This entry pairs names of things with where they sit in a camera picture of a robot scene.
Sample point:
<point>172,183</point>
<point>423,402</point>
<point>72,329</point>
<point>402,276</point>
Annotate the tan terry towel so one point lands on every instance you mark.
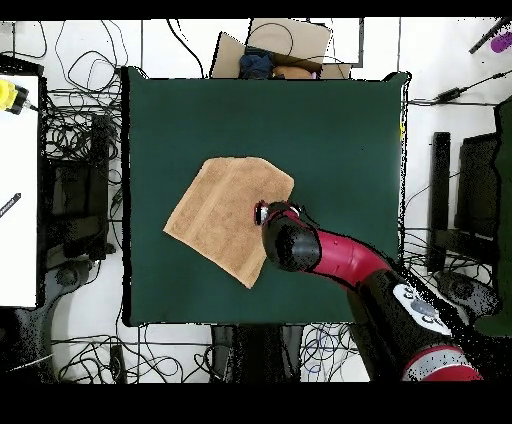
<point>224,216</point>

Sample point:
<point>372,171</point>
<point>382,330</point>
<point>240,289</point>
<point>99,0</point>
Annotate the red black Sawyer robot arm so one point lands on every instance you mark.
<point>344,256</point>

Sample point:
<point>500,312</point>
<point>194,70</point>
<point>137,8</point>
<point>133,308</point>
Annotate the dark green table cloth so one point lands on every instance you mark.
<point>320,140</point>

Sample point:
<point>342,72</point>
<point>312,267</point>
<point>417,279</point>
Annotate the orange garment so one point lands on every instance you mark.
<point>292,72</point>

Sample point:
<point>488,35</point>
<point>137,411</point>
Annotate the navy blue garment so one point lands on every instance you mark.
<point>256,64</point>

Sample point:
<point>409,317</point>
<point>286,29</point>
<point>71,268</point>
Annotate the brown cardboard box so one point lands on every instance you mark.
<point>304,40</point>

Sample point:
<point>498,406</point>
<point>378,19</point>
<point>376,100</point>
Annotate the black upright bar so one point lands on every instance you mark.
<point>440,180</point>

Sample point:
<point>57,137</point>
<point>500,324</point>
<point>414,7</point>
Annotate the black power strip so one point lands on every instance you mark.
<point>118,362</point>

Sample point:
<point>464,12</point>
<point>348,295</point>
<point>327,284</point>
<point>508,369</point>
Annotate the black monitor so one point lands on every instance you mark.
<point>478,188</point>

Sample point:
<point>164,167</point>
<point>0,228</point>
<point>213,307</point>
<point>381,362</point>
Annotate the white side table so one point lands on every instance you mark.
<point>18,180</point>

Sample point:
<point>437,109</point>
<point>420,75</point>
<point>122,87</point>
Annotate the black marker pen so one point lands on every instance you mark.
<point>10,204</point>

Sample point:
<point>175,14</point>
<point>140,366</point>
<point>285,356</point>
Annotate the yellow black tool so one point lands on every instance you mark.
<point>8,96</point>

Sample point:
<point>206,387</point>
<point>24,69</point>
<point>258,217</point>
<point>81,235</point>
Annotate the black rod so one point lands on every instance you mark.
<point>486,38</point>

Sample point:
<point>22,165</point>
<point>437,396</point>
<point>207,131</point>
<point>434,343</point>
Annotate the purple object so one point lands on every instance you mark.
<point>502,42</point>

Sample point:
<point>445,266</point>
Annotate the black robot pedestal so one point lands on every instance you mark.
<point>256,352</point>

